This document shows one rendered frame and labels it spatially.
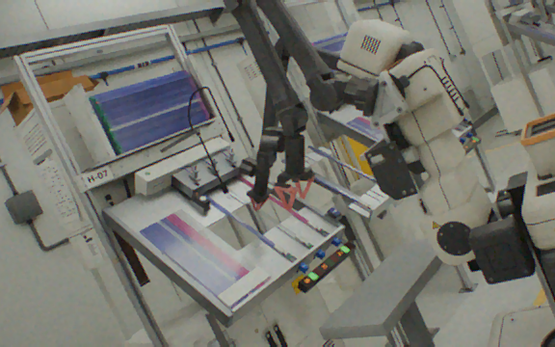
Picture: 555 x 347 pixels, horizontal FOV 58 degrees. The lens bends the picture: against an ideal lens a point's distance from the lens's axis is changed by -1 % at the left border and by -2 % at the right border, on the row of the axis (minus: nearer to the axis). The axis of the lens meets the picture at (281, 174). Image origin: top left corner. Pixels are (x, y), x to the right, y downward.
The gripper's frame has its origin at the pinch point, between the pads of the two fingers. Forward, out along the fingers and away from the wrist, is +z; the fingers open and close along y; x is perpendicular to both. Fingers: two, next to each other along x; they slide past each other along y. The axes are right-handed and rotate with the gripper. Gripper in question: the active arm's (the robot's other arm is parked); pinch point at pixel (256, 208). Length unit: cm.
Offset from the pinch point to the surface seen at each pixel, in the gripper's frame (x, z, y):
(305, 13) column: -189, 19, -285
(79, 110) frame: -68, -27, 38
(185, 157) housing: -39.4, -6.5, 5.5
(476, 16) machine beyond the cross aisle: -75, 8, -451
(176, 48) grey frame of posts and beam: -79, -37, -22
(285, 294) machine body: 22.3, 36.2, -1.5
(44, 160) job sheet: -80, 0, 49
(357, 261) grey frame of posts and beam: 42.0, 13.8, -21.4
